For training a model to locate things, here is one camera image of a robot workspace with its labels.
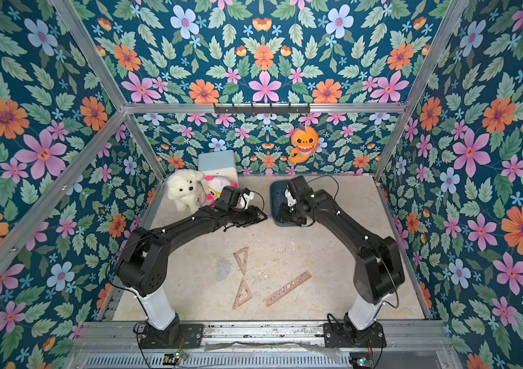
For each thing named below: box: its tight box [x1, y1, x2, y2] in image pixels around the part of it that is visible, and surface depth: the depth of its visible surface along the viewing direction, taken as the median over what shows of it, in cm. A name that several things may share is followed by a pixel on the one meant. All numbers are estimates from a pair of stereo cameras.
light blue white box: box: [197, 149, 239, 183], surface depth 107 cm
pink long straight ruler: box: [263, 269, 313, 308], surface depth 86 cm
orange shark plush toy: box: [288, 126, 320, 166], surface depth 100 cm
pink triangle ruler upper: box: [233, 246, 250, 277], surface depth 93 cm
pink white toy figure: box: [203, 176, 239, 208], surface depth 98 cm
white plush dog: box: [166, 168, 207, 214], surface depth 96 cm
